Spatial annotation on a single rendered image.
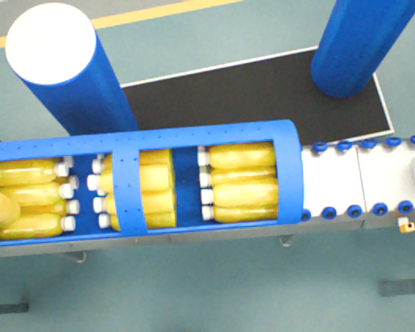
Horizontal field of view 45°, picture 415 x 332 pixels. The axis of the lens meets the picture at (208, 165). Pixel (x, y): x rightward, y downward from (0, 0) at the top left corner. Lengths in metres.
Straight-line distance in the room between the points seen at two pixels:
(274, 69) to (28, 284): 1.57
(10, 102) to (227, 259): 1.38
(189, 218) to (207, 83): 1.16
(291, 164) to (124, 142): 0.42
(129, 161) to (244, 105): 1.28
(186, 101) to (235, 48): 0.46
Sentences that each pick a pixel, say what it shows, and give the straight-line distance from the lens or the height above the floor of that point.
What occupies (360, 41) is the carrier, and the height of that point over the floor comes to 0.69.
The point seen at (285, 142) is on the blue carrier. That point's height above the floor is 1.23.
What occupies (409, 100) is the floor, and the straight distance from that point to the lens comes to 2.81.
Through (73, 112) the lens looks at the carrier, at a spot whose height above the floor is 0.80.
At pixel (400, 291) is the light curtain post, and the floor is 0.26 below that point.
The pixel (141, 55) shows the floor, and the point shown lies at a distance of 2.77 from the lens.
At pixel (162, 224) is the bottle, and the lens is 1.39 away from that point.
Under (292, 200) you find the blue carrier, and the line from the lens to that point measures 1.28.
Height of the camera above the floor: 2.43
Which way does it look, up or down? 75 degrees down
